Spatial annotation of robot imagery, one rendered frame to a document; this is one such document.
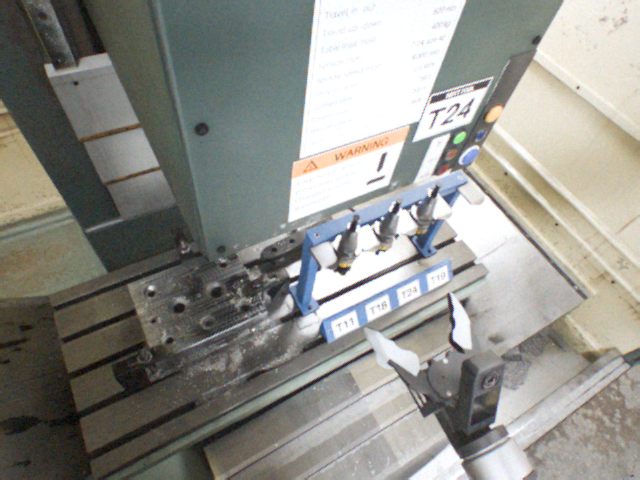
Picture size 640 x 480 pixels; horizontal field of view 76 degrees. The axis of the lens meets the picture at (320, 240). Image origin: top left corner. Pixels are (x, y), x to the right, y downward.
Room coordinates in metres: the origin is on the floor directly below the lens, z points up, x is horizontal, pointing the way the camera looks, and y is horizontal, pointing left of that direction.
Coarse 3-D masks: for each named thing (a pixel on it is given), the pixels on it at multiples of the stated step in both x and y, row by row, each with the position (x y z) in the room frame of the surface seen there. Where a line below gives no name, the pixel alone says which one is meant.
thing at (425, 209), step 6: (426, 198) 0.66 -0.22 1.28; (432, 198) 0.65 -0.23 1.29; (420, 204) 0.66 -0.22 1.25; (426, 204) 0.65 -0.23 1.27; (432, 204) 0.65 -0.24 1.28; (420, 210) 0.65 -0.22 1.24; (426, 210) 0.64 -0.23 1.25; (432, 210) 0.65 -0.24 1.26; (420, 216) 0.64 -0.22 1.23; (426, 216) 0.64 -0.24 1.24; (432, 216) 0.65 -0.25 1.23
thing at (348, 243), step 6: (348, 228) 0.52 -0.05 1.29; (348, 234) 0.51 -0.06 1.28; (354, 234) 0.51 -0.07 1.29; (342, 240) 0.51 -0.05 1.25; (348, 240) 0.51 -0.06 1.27; (354, 240) 0.51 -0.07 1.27; (342, 246) 0.51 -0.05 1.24; (348, 246) 0.50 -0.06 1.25; (354, 246) 0.51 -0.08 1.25; (348, 252) 0.50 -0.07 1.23
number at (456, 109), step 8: (472, 96) 0.46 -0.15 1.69; (448, 104) 0.44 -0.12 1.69; (456, 104) 0.45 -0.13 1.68; (464, 104) 0.46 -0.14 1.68; (472, 104) 0.47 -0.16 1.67; (448, 112) 0.44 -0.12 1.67; (456, 112) 0.45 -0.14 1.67; (464, 112) 0.46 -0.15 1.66; (448, 120) 0.45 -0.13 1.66; (456, 120) 0.46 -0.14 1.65; (464, 120) 0.47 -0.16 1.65; (440, 128) 0.44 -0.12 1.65
